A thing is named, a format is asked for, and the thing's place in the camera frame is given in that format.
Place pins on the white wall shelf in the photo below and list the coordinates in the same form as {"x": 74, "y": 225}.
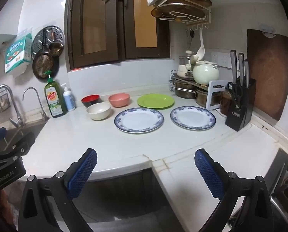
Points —
{"x": 3, "y": 38}

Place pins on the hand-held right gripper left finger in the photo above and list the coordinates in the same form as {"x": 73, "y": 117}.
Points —
{"x": 83, "y": 174}

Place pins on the gas stove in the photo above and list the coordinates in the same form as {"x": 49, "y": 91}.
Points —
{"x": 286, "y": 186}

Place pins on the dark wooden window frame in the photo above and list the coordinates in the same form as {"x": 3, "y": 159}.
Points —
{"x": 98, "y": 29}

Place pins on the large dark wooden cutting board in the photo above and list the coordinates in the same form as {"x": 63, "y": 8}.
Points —
{"x": 269, "y": 77}

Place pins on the white and green wrap box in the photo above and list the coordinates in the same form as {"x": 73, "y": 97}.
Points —
{"x": 17, "y": 53}

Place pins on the stainless steel pot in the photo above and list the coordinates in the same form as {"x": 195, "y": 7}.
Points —
{"x": 203, "y": 98}
{"x": 182, "y": 89}

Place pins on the large metal kitchen faucet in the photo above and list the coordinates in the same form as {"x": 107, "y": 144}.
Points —
{"x": 16, "y": 112}

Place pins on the perforated metal steamer plate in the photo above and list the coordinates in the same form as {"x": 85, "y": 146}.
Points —
{"x": 39, "y": 41}

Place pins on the white wall power outlet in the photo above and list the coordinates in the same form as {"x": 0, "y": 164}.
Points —
{"x": 219, "y": 58}

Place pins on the red and black bowl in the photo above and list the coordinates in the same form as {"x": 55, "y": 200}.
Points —
{"x": 91, "y": 102}

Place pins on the green plate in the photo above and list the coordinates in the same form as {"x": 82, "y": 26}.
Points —
{"x": 155, "y": 101}

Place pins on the white pot with glass lid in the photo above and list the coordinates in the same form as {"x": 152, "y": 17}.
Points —
{"x": 182, "y": 70}

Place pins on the copper hanging ladle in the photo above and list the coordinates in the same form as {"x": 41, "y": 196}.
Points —
{"x": 56, "y": 49}

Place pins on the white rice spoon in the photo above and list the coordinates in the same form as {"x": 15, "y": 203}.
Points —
{"x": 201, "y": 49}

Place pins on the stainless steel sink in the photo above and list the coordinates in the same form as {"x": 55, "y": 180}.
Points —
{"x": 37, "y": 128}

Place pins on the green dish soap bottle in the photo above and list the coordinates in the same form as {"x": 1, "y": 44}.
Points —
{"x": 54, "y": 101}

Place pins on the cream ceramic teapot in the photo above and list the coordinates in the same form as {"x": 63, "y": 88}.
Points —
{"x": 205, "y": 75}

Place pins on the white and blue pump bottle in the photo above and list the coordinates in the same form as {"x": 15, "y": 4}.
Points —
{"x": 69, "y": 100}

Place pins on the cream white bowl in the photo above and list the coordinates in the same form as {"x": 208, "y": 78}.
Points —
{"x": 98, "y": 113}

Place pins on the black kitchen scissors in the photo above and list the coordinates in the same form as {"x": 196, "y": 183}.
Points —
{"x": 233, "y": 91}

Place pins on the clear adhesive wall hook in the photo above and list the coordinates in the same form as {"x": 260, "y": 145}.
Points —
{"x": 268, "y": 32}

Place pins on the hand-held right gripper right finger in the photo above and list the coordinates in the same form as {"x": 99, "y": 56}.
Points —
{"x": 208, "y": 174}

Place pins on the brown glass jar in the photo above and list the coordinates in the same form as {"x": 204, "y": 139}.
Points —
{"x": 225, "y": 101}

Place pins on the slim gooseneck metal faucet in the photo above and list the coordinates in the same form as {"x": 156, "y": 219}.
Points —
{"x": 41, "y": 106}

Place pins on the pink bowl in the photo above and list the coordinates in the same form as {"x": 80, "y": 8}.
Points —
{"x": 119, "y": 101}

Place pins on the metal and white pot rack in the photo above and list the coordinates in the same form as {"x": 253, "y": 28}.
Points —
{"x": 216, "y": 83}

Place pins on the black knife block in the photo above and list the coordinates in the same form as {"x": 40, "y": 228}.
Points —
{"x": 243, "y": 111}

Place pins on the blue patterned white plate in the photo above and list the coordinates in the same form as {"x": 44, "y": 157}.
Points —
{"x": 139, "y": 120}
{"x": 193, "y": 117}

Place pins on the hanging metal colander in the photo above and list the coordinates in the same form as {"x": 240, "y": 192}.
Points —
{"x": 45, "y": 65}

